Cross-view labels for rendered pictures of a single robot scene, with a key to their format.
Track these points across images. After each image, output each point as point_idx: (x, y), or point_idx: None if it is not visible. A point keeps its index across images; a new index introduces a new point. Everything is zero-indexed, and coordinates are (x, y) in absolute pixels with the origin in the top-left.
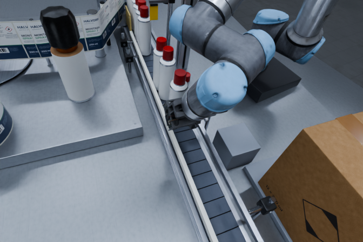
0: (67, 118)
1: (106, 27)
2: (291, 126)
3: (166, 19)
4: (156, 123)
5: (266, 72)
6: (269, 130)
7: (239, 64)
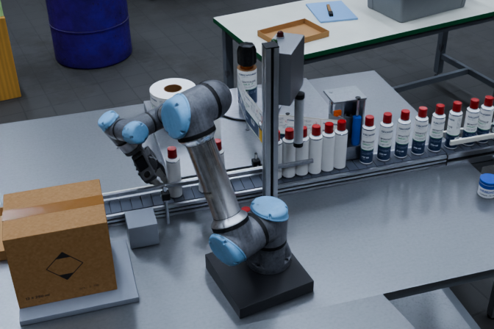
0: (183, 146)
1: (282, 135)
2: (167, 290)
3: (388, 203)
4: None
5: (246, 269)
6: (164, 269)
7: (117, 121)
